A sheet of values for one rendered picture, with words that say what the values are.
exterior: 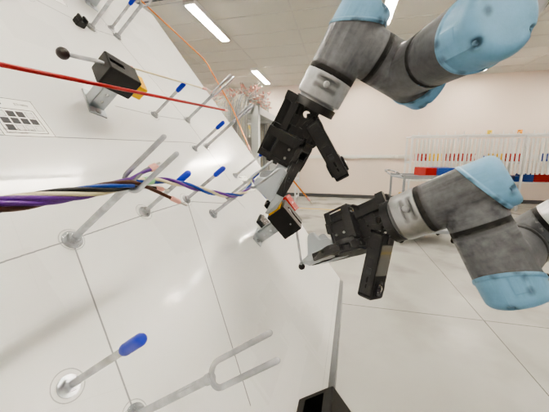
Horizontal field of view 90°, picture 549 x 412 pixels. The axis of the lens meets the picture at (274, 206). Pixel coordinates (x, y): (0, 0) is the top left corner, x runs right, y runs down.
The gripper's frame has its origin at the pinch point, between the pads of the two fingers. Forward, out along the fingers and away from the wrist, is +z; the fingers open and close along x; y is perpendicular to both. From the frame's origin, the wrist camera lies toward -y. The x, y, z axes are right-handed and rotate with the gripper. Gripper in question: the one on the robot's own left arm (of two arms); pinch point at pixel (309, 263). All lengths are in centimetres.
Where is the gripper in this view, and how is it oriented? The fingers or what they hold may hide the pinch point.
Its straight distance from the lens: 58.7
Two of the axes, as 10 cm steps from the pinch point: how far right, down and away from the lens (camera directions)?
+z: -6.8, 4.0, 6.2
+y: -1.7, -9.1, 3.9
